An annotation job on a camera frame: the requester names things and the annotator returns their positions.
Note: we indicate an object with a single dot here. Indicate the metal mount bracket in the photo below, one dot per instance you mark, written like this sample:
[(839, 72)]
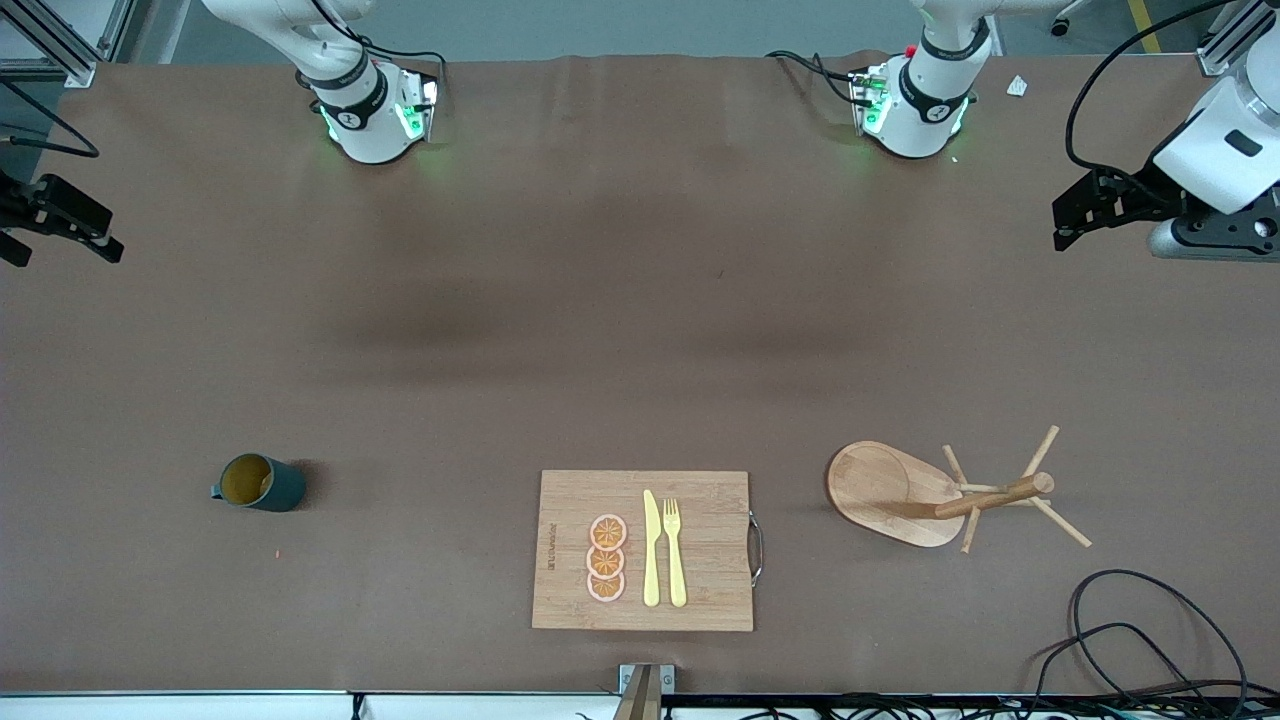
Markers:
[(646, 685)]

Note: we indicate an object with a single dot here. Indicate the dark teal cup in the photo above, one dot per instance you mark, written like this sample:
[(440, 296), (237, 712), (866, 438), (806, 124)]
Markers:
[(280, 485)]

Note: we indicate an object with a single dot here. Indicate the aluminium frame profile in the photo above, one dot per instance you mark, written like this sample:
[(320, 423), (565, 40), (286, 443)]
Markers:
[(50, 50), (1225, 45)]

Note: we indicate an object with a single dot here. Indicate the yellow plastic fork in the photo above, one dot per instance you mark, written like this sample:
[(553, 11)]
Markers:
[(676, 560)]

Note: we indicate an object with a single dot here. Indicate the bamboo cutting board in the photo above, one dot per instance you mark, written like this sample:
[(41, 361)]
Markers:
[(710, 540)]

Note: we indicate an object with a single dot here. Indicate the orange slice toy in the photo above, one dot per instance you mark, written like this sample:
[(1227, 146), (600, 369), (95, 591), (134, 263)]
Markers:
[(608, 532)]

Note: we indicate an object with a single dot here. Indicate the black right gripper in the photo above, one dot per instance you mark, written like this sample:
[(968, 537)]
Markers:
[(18, 212)]

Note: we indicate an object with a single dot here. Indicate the white paper scrap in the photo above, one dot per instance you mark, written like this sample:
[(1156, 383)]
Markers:
[(1018, 86)]

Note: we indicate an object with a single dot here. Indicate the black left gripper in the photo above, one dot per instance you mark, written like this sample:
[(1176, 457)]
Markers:
[(1146, 197)]

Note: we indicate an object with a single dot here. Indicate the wooden cup rack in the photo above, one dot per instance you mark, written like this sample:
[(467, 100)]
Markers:
[(880, 490)]

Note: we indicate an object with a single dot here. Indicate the yellow plastic knife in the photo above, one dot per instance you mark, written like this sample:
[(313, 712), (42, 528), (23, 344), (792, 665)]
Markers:
[(651, 550)]

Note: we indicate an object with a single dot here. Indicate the black chair castor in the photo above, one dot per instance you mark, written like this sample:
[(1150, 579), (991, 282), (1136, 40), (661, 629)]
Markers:
[(1062, 22)]

